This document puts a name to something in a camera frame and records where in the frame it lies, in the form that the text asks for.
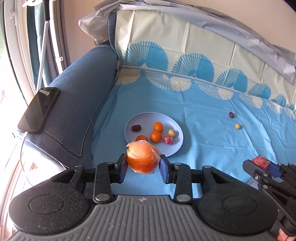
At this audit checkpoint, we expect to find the red fruit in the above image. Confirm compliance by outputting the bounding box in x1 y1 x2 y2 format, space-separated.
251 156 270 170

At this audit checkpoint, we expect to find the pink fruit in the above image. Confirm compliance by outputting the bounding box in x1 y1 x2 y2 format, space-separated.
163 135 174 145

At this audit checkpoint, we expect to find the plastic orange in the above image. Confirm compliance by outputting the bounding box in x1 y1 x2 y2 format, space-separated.
126 140 161 175

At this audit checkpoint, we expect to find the bare small orange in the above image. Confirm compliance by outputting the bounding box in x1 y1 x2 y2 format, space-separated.
135 135 149 142

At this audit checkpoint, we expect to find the person right hand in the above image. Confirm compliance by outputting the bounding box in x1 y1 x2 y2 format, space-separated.
277 229 295 241

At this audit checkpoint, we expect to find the beige round ball on plate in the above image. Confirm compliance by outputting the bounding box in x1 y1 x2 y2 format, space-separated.
168 129 176 137

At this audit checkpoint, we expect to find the bare orange on plate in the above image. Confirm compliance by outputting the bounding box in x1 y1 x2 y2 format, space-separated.
150 131 162 143

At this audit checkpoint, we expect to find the lavender round plate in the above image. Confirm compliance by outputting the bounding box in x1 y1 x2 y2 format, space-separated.
125 112 184 157

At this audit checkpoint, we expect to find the wrapped orange on plate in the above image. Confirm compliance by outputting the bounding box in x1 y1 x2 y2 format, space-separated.
153 121 164 133

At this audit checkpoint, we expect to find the dried red date on plate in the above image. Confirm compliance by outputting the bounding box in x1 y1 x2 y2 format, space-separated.
132 125 142 132

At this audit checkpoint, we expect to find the blue patterned tablecloth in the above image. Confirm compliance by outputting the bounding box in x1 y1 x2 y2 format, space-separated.
89 9 296 200

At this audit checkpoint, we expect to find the black smartphone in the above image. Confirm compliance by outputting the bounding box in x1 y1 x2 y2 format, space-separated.
18 87 60 134

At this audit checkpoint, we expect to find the grey window curtain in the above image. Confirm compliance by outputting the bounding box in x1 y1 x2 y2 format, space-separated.
25 0 71 88

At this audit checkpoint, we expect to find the grey plastic cover sheet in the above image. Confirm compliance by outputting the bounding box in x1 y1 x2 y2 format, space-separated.
78 0 296 85

